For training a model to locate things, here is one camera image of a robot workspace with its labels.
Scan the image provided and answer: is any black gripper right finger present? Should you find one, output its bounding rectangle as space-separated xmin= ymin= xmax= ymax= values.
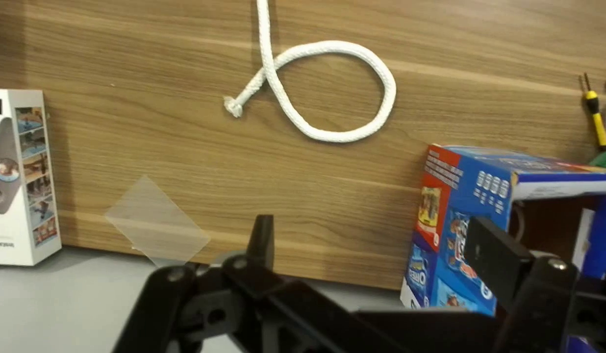
xmin=462 ymin=215 xmax=580 ymax=353

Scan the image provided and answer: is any white phone box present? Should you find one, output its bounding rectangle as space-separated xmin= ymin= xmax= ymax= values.
xmin=0 ymin=87 xmax=64 ymax=269

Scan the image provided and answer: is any blue snack carton box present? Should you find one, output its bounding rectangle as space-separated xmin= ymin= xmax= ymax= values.
xmin=398 ymin=142 xmax=606 ymax=320

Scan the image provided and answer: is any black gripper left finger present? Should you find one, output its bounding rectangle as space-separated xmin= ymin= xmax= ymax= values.
xmin=109 ymin=213 xmax=382 ymax=353

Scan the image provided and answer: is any thick white braided rope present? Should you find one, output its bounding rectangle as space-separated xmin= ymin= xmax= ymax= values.
xmin=221 ymin=0 xmax=400 ymax=146

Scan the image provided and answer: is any clear plastic sheet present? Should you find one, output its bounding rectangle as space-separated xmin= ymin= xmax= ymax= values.
xmin=101 ymin=173 xmax=213 ymax=269

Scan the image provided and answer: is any yellow handled screwdriver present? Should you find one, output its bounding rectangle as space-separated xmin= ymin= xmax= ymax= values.
xmin=576 ymin=71 xmax=606 ymax=156

